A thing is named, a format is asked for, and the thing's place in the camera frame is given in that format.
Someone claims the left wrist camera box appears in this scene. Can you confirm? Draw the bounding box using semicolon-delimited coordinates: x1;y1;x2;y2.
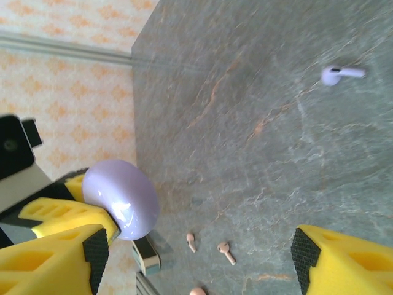
0;113;52;213

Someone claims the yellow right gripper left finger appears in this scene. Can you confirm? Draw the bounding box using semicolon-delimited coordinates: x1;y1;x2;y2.
0;224;110;295

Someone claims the small light blue box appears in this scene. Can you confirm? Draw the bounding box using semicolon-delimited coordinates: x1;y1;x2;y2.
131;236;161;275

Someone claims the aluminium table side rail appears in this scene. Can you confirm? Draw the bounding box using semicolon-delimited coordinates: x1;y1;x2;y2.
134;272;160;295

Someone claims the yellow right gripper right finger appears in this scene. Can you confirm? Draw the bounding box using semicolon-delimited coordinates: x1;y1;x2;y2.
290;224;393;295

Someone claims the purple wireless earbud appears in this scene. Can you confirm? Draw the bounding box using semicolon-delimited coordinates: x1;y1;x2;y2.
321;64;367;87

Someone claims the purple earbud charging case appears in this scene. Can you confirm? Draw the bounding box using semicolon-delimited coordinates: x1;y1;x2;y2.
81;159;160;242

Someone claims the pink wireless earbud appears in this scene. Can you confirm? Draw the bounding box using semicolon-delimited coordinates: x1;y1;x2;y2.
217;242;237;266
186;232;197;254

